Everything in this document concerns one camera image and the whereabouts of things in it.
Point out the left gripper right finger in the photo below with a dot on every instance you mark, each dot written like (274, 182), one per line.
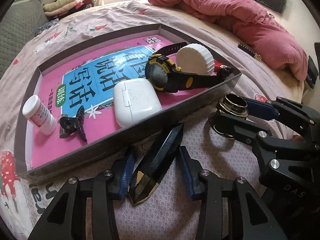
(230, 209)

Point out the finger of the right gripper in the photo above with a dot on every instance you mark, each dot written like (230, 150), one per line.
(250, 132)
(296, 116)

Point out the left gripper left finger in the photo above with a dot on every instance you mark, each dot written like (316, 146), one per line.
(65, 216)

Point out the black spring hair clip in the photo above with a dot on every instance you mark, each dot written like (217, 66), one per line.
(70, 125)

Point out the red black lighter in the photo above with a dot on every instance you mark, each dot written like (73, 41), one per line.
(222, 69)

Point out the white pill bottle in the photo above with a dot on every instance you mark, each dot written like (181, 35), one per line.
(39, 115)

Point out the white ribbed jar lid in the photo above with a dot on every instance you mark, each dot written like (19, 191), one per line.
(195, 58)

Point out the black yellow digital watch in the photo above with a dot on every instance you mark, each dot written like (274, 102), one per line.
(165, 76)

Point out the white earbuds case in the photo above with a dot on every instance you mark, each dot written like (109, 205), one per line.
(134, 100)

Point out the person's right hand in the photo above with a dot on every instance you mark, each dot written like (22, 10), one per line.
(296, 137)

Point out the black gold label tag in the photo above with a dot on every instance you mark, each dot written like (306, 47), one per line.
(249, 51)

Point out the grey cardboard box tray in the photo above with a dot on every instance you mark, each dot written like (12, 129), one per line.
(174, 107)

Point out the red pink quilt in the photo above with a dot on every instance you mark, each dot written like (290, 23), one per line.
(252, 24)

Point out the pink children's book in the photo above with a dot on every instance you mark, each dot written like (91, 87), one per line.
(88, 81)

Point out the blue patterned cloth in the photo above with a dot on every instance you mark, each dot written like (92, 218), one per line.
(46, 26)

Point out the grey quilted headboard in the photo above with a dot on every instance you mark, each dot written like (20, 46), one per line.
(18, 27)

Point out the folded clothes stack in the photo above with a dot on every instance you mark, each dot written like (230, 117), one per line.
(60, 9)

